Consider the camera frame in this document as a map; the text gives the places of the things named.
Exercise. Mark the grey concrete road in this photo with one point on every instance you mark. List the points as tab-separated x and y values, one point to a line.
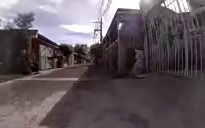
100	100

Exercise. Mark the dark two-storey building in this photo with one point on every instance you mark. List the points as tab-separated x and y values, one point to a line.
123	40

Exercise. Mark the row of trees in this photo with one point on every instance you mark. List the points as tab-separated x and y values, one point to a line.
78	50

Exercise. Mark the white metal fence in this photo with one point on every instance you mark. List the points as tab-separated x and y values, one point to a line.
176	43

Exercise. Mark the dark wall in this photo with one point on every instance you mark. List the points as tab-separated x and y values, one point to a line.
5	50

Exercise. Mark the utility pole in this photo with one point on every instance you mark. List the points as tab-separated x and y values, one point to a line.
100	33

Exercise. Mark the building with red roof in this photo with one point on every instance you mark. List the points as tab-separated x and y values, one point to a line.
45	55

